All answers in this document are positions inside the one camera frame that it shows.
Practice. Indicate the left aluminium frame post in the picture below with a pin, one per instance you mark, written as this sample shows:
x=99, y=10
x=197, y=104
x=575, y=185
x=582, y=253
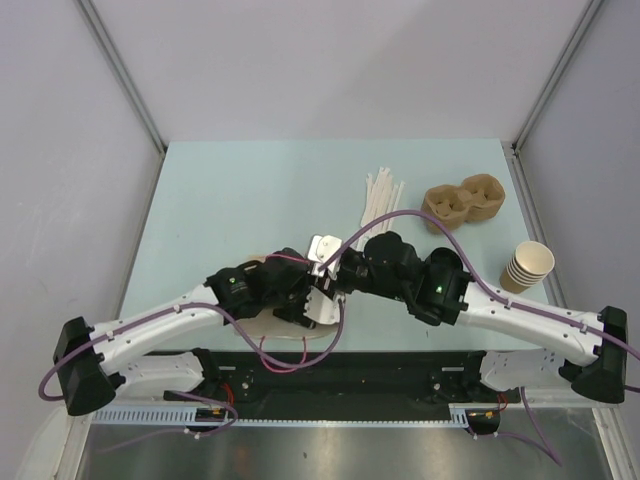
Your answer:
x=115, y=62

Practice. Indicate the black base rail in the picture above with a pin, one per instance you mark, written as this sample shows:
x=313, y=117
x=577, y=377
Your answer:
x=350, y=386

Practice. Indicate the white wrapped straws bundle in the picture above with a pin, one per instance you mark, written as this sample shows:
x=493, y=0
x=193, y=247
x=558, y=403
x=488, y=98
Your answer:
x=383, y=195

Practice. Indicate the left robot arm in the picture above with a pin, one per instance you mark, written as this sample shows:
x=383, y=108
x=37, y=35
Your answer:
x=97, y=364

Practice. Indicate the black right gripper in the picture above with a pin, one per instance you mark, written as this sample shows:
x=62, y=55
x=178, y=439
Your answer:
x=339, y=282

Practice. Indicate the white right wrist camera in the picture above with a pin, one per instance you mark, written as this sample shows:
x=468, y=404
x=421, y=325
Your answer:
x=321, y=248

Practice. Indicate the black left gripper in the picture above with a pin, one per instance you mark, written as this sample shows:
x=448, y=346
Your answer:
x=297, y=311

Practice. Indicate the brown pulp cup carrier stack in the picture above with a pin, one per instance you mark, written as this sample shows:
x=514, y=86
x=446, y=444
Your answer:
x=478, y=198

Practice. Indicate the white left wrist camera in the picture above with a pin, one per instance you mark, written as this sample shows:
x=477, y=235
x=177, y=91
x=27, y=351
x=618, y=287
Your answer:
x=323, y=308

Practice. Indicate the pink paper gift bag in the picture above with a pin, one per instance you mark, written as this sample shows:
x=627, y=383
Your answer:
x=266, y=326

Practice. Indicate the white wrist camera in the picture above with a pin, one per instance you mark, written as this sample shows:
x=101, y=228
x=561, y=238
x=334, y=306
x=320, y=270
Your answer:
x=321, y=248
x=323, y=308

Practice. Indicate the brown paper cup stack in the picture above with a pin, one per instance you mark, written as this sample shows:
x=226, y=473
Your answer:
x=529, y=265

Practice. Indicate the aluminium frame post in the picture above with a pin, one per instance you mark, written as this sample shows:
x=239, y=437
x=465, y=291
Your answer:
x=115, y=62
x=569, y=51

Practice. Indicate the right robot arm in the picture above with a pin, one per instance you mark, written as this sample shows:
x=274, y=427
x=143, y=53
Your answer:
x=583, y=350

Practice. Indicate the right aluminium frame post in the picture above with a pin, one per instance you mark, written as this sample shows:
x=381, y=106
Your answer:
x=569, y=51

